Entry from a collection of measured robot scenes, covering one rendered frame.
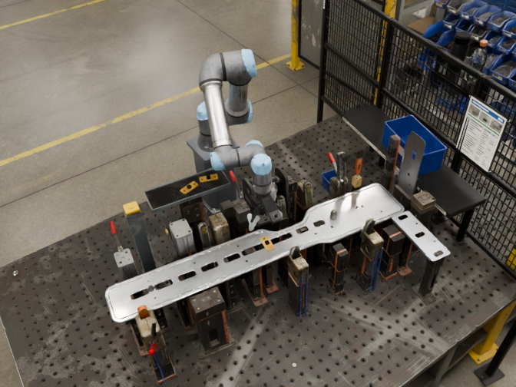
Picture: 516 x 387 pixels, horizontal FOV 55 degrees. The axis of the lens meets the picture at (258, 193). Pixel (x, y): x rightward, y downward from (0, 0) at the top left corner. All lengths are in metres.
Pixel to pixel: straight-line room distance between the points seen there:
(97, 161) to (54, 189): 0.43
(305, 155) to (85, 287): 1.49
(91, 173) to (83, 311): 2.01
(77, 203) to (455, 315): 2.86
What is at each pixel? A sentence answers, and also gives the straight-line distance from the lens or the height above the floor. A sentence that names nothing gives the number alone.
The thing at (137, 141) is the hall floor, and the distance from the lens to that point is 4.56.
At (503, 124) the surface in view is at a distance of 2.32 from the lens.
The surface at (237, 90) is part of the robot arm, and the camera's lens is 2.22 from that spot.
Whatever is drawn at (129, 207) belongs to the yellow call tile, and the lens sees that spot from 2.22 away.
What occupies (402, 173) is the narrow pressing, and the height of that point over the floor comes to 1.08.
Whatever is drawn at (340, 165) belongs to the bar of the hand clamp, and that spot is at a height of 1.16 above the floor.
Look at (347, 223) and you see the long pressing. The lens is 2.29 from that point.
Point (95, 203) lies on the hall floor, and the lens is 4.06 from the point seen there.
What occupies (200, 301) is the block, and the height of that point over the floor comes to 1.03.
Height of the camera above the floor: 2.67
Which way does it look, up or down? 44 degrees down
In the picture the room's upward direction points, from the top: 3 degrees counter-clockwise
